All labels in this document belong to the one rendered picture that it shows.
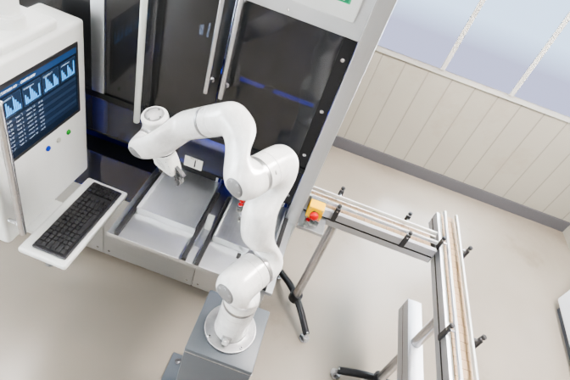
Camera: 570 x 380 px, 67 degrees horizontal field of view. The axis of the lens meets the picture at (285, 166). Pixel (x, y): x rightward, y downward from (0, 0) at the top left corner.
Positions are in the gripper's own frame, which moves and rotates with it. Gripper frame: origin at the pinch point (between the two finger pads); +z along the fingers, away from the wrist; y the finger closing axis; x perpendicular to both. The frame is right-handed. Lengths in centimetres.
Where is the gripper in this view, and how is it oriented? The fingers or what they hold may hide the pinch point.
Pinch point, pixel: (171, 175)
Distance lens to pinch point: 161.8
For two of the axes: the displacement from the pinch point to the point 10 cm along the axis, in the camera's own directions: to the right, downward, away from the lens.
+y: 7.7, 5.2, -3.7
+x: 6.4, -5.9, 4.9
